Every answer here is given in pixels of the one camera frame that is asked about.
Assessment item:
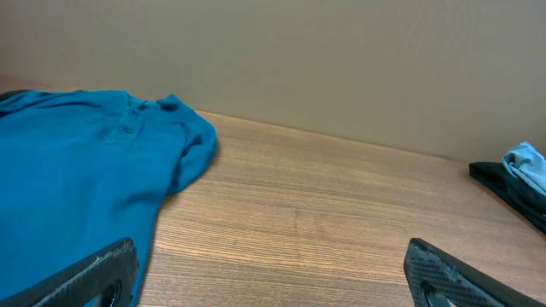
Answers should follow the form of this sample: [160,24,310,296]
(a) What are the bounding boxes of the blue polo shirt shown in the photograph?
[1,90,217,298]

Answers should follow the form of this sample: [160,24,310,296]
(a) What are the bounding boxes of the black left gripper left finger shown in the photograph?
[1,238,139,307]

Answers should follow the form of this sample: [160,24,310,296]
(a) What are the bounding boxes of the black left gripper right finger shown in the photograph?
[404,238,545,307]

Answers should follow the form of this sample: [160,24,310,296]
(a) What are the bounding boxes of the light blue denim jeans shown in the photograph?
[502,142,545,196]

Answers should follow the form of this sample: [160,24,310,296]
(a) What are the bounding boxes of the black folded garment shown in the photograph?
[468,162,545,233]

